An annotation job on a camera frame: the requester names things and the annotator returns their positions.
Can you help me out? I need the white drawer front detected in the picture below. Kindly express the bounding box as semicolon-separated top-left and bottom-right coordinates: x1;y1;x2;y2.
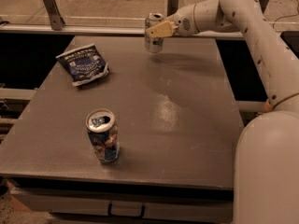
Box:
11;188;233;224

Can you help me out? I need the left metal window bracket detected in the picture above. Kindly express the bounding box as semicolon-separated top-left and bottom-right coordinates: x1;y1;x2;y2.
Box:
43;0;65;31

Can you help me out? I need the blue chip bag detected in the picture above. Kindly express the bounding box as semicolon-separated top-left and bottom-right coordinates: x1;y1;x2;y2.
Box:
56;43;109;87

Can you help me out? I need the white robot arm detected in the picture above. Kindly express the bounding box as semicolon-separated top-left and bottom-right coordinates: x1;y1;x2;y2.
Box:
146;0;299;224

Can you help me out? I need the middle metal window bracket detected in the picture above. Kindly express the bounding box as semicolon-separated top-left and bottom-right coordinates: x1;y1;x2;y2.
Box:
167;0;179;16

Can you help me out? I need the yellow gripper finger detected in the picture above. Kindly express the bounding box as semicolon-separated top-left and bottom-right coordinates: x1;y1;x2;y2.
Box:
146;21;178;38

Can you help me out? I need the black drawer handle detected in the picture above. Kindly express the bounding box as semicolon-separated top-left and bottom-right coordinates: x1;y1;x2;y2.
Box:
107;203;146;218

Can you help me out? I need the blue red energy drink can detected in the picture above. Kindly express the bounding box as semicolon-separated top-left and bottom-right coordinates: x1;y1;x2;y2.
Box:
86;108;120;164

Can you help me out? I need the silver green 7up can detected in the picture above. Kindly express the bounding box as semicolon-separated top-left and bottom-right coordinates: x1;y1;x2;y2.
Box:
144;13;164;53

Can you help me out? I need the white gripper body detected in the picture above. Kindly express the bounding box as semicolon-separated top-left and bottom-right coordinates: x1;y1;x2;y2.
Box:
167;5;199;36

